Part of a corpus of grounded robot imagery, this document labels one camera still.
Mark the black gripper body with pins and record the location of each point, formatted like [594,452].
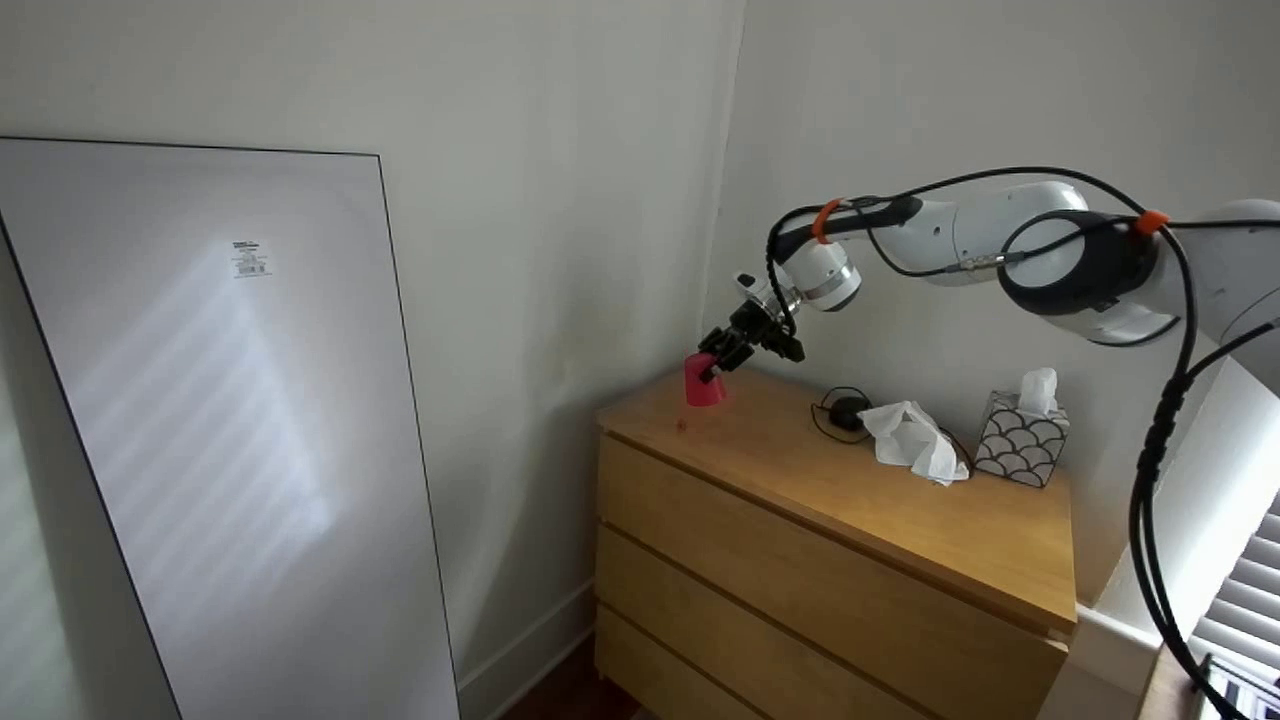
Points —
[767,329]

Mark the red plastic cup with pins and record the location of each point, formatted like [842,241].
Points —
[705,386]

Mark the crumpled white tissue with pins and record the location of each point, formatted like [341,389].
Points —
[916,438]

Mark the wooden dresser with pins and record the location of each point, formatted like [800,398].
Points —
[800,563]

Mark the white tissue in box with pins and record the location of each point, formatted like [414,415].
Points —
[1036,393]

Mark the scallop patterned tissue box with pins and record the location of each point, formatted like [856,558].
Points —
[1018,450]

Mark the white leaning panel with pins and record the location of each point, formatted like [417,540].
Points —
[224,452]

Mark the white window blinds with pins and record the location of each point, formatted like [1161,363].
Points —
[1245,615]

